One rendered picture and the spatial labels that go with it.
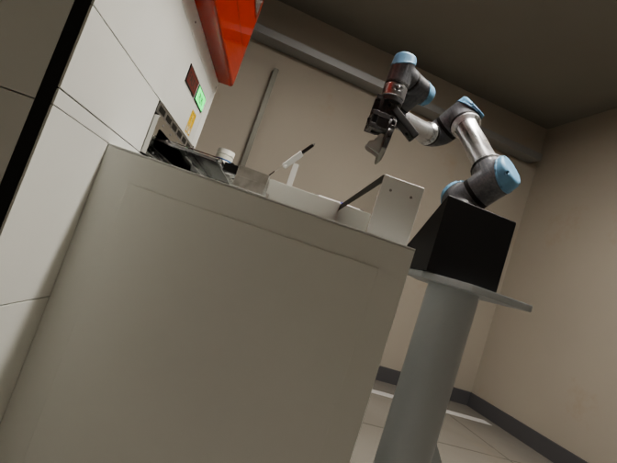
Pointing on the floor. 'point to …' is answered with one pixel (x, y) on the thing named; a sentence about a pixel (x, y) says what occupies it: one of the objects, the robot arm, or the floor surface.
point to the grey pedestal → (431, 367)
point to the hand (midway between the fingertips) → (378, 161)
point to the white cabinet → (203, 329)
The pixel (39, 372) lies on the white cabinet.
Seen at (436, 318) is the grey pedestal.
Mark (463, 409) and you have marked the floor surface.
